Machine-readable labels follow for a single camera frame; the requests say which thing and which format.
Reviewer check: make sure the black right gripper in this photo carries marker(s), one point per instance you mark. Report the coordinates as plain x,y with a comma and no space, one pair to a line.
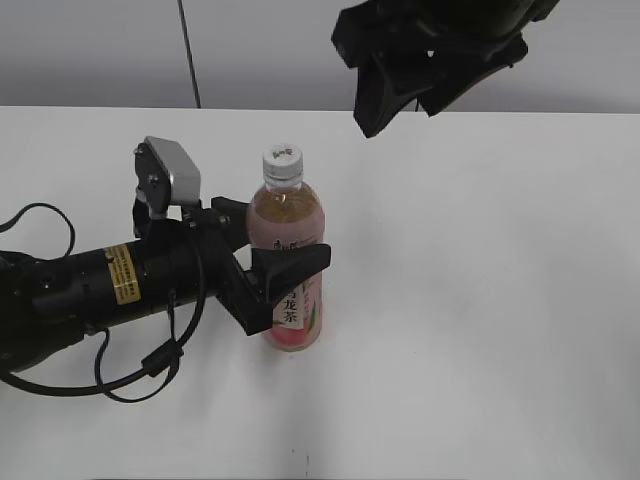
387,84

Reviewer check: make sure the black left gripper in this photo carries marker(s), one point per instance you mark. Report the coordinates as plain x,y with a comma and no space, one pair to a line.
195,256

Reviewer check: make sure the pink peach tea bottle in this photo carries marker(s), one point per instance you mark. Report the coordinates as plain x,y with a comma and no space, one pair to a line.
285,219

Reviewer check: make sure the white bottle cap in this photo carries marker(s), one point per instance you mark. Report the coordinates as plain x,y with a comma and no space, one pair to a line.
283,163

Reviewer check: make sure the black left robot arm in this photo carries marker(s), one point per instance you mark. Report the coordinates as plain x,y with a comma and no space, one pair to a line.
49,305

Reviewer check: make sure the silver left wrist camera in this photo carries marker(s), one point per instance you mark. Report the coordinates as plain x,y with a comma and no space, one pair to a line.
167,176

